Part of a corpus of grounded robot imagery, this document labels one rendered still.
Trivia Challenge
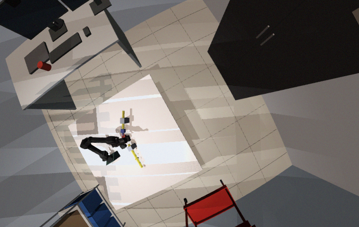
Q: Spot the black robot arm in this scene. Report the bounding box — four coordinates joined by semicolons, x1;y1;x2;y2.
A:
80;136;128;163

